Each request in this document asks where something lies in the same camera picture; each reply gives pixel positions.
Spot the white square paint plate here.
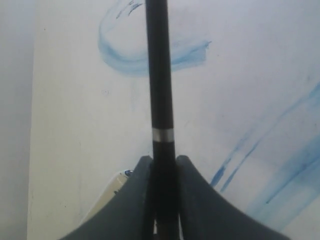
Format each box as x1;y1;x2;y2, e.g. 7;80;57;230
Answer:
80;169;133;225

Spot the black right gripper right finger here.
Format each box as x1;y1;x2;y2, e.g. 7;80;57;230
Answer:
176;155;288;240

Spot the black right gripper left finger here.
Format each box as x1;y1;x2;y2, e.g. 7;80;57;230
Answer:
62;156;154;240

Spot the black paintbrush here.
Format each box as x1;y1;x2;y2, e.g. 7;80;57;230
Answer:
145;0;180;240

